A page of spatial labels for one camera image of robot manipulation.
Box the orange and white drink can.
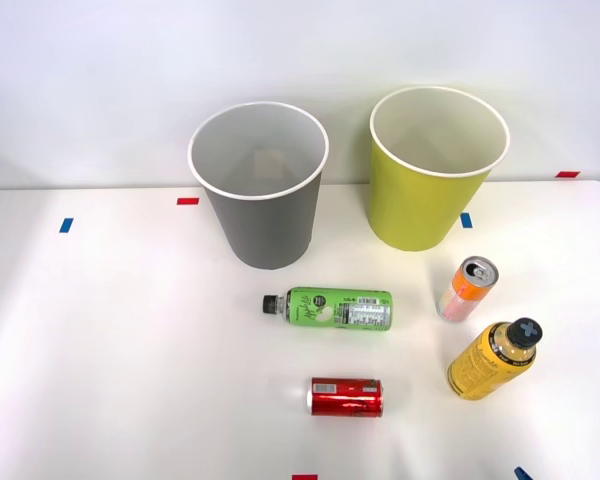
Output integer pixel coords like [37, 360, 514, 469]
[436, 255, 500, 324]

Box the grey plastic waste bin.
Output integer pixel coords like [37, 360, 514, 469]
[187, 101, 330, 272]

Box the red drink can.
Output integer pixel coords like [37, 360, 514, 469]
[306, 376, 384, 418]

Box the yellow-green plastic waste bin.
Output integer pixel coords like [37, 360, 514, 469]
[369, 85, 511, 253]

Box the yellow plastic bottle black cap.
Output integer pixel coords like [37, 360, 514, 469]
[447, 316, 544, 402]

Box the green label plastic bottle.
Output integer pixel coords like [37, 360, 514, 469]
[261, 286, 394, 332]

